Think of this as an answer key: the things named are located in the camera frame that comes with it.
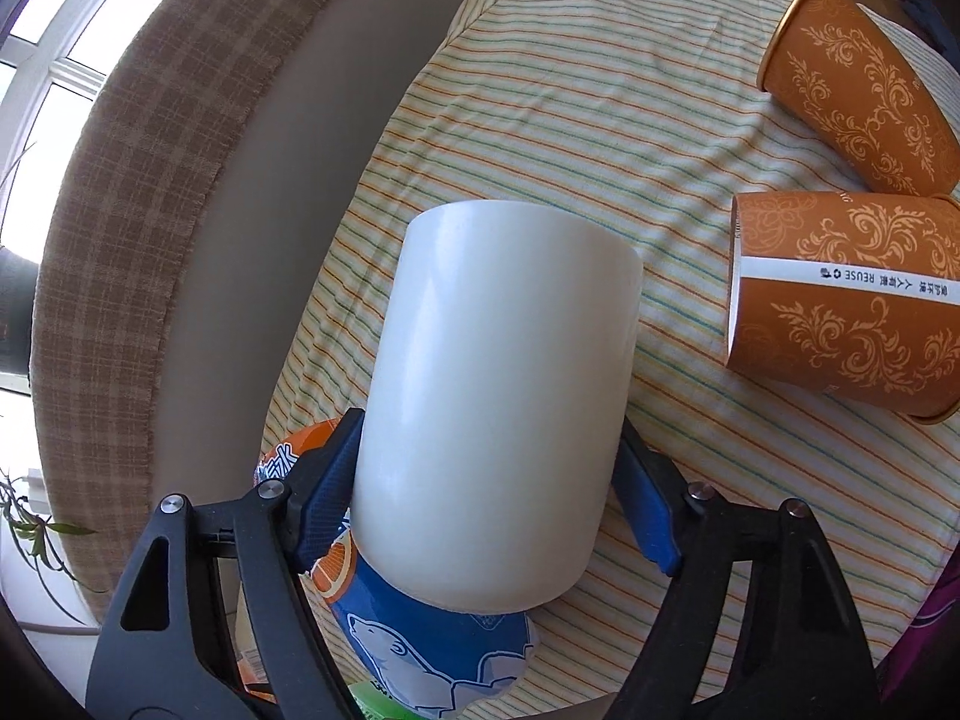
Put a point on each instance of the striped yellow tablecloth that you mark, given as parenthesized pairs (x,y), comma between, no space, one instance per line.
(642,116)

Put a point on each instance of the blue-label crushed plastic bottle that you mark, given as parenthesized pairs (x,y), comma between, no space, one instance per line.
(420,636)

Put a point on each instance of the potted spider plant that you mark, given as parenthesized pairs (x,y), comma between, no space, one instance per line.
(36,576)

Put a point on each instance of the red-orange snack container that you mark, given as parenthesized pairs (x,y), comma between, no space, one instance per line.
(253,675)

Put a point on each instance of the brown plaid windowsill cloth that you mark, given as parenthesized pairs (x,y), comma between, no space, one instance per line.
(133,198)

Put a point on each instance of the orange patterned paper cup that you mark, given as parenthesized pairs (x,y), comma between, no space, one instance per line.
(853,295)

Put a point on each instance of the white plastic cup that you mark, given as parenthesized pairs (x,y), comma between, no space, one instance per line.
(496,404)

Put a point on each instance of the green plastic bottle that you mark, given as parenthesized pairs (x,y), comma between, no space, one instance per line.
(375,704)

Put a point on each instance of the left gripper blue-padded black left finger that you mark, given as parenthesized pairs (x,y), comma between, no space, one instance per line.
(164,649)

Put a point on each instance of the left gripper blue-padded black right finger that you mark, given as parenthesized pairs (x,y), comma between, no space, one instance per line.
(801,651)

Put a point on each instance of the white window frame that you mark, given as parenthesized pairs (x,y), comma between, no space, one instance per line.
(55,61)

